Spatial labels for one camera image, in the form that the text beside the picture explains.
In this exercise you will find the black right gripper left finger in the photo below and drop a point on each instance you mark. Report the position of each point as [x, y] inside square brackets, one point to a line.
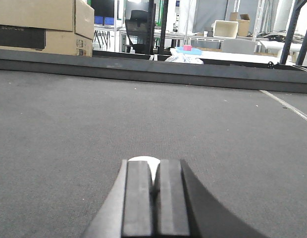
[127, 211]

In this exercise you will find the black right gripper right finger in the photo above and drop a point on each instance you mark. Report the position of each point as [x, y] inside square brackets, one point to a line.
[186, 209]

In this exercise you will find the white-capped metal valve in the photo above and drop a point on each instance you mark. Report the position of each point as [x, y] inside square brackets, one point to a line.
[151, 162]

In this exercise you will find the open cardboard box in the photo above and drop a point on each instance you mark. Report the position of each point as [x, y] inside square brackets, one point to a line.
[243, 23]

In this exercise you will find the large cardboard box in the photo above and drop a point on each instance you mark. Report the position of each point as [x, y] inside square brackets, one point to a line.
[64, 27]

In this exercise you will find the crumpled plastic bag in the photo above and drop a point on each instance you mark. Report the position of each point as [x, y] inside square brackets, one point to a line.
[182, 58]

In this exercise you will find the pink block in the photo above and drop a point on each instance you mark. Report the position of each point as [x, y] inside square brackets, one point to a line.
[187, 47]

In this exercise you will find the grey chair back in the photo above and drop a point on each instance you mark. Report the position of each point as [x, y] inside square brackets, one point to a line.
[238, 46]

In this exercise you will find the white plastic bin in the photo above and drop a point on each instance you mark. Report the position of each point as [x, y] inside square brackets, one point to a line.
[225, 29]

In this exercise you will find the black office chair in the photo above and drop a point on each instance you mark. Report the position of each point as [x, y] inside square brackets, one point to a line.
[138, 32]

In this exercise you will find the black conveyor side rail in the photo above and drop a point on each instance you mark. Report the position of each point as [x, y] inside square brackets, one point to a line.
[281, 78]

